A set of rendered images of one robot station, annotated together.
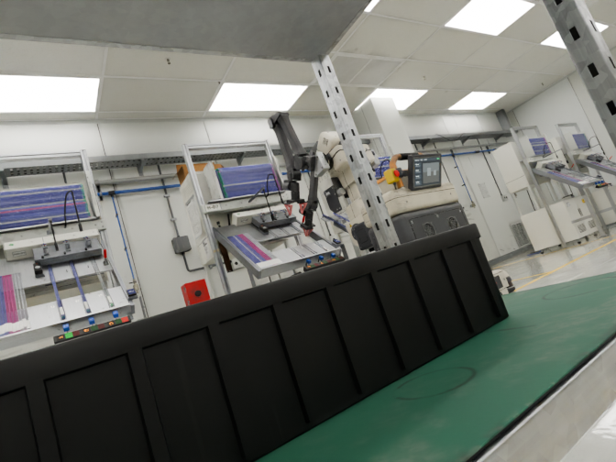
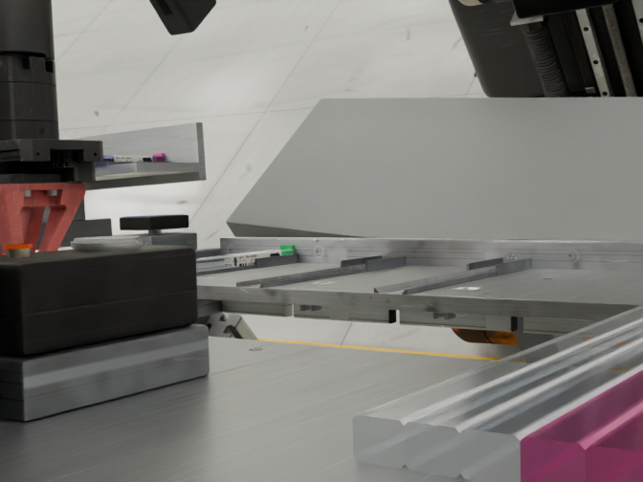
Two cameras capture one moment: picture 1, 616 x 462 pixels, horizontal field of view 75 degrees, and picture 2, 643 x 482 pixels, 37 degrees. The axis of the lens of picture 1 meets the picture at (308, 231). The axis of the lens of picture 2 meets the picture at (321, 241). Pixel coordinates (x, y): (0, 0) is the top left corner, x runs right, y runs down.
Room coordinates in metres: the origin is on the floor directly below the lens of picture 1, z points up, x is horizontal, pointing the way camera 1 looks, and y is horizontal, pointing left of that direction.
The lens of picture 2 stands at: (2.99, 0.59, 1.24)
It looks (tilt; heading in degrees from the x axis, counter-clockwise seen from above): 36 degrees down; 260
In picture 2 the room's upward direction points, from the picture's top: 30 degrees counter-clockwise
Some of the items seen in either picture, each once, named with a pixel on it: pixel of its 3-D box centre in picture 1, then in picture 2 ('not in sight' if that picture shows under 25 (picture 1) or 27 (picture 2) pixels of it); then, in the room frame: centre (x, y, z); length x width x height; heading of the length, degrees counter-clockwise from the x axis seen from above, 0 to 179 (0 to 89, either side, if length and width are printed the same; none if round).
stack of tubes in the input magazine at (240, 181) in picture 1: (247, 181); not in sight; (3.20, 0.34, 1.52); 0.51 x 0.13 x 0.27; 125
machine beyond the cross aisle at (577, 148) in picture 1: (583, 175); not in sight; (6.98, -4.81, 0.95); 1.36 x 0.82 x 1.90; 35
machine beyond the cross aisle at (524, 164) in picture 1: (543, 185); not in sight; (6.16, -3.62, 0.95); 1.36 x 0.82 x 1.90; 35
